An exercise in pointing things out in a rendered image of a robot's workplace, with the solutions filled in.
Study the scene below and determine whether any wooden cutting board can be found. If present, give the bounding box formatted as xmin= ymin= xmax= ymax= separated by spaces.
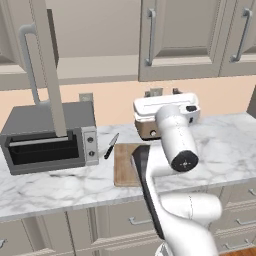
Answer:
xmin=113 ymin=142 xmax=148 ymax=188

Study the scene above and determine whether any beige open cabinet door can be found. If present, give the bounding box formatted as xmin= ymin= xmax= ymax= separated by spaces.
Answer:
xmin=29 ymin=0 xmax=69 ymax=139

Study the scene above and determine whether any beige wide cabinet door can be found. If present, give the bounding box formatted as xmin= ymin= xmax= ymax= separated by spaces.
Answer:
xmin=137 ymin=0 xmax=238 ymax=83

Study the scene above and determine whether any beige base cabinet door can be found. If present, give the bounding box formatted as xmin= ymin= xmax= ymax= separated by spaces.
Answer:
xmin=66 ymin=207 xmax=103 ymax=256
xmin=0 ymin=213 xmax=74 ymax=256

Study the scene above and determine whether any white and brown toaster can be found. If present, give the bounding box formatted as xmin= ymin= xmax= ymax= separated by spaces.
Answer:
xmin=132 ymin=92 xmax=202 ymax=141

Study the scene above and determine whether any grey toaster oven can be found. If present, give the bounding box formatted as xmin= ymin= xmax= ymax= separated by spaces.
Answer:
xmin=0 ymin=100 xmax=100 ymax=176

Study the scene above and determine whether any beige drawer front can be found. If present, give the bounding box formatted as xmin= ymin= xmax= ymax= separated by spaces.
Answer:
xmin=99 ymin=197 xmax=158 ymax=236
xmin=218 ymin=184 xmax=256 ymax=210
xmin=213 ymin=230 xmax=256 ymax=253
xmin=209 ymin=204 xmax=256 ymax=236

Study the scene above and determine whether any dark grey tall panel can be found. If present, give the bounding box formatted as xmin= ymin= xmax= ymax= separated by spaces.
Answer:
xmin=246 ymin=83 xmax=256 ymax=120

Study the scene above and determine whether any black handled kitchen knife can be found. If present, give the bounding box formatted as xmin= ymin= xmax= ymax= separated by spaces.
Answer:
xmin=103 ymin=132 xmax=120 ymax=160

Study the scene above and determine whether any grey bar cabinet handle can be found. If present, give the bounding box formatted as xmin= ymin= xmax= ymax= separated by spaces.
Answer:
xmin=229 ymin=7 xmax=254 ymax=64
xmin=144 ymin=7 xmax=157 ymax=67

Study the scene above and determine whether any open beige wall cabinet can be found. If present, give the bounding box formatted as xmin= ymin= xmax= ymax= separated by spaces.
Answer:
xmin=45 ymin=0 xmax=141 ymax=86

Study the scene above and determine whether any grey open door handle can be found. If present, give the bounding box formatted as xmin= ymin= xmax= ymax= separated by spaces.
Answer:
xmin=17 ymin=22 xmax=52 ymax=108

